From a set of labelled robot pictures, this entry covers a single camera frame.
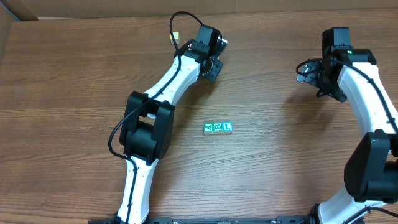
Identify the green B wooden block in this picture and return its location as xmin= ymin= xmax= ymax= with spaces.
xmin=213 ymin=123 xmax=223 ymax=134

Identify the green letter wooden block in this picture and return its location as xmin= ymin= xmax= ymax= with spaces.
xmin=203 ymin=123 xmax=214 ymax=134

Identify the blue L wooden block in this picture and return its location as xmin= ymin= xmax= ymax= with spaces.
xmin=222 ymin=122 xmax=233 ymax=134

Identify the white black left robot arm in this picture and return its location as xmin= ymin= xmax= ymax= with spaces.
xmin=110 ymin=25 xmax=228 ymax=224

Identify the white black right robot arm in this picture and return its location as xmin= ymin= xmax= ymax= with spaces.
xmin=296 ymin=27 xmax=397 ymax=223

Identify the yellow wooden block far left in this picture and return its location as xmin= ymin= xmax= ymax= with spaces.
xmin=170 ymin=32 xmax=180 ymax=45

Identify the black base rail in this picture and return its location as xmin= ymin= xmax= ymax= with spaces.
xmin=87 ymin=215 xmax=366 ymax=224

